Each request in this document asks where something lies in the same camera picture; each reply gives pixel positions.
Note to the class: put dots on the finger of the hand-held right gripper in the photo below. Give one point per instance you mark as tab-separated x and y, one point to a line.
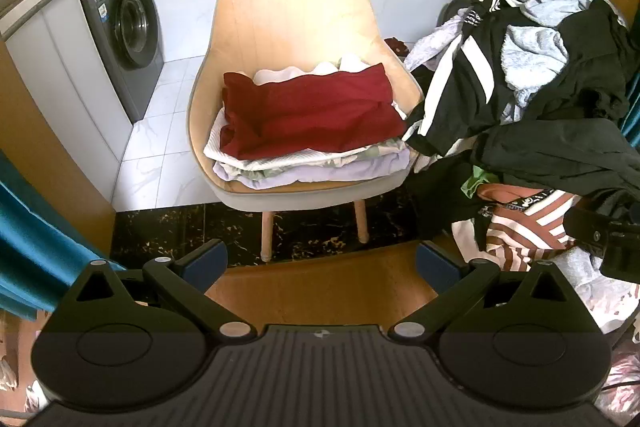
595	232

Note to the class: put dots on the stack of folded clothes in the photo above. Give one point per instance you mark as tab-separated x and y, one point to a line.
250	159

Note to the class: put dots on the green cloth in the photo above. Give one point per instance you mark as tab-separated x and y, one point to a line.
477	184

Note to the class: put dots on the beige shell chair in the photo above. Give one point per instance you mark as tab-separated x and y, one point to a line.
290	22

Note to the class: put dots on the brown white striped garment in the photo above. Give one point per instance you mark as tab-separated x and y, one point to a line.
530	222

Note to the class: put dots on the grey fuzzy garment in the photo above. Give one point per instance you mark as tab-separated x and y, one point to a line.
530	57

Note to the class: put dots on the black garment pile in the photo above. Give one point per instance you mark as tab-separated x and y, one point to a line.
475	92

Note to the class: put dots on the light grey cloth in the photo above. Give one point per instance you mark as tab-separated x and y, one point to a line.
590	297

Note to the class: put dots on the pale lavender cloth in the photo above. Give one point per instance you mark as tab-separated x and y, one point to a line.
435	42

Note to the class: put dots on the grey washing machine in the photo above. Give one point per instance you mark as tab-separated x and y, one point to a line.
125	37

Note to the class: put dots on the teal curtain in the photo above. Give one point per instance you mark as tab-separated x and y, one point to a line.
35	232

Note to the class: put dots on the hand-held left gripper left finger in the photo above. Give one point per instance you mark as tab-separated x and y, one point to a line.
205	264

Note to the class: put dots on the white counter cabinet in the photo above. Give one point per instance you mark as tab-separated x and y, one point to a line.
55	72

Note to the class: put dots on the dark red sweater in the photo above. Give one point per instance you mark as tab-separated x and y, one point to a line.
315	112

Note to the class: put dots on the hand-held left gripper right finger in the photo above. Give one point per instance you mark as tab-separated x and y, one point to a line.
440	264

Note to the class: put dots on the lavender folded garment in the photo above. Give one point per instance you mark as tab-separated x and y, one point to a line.
310	172

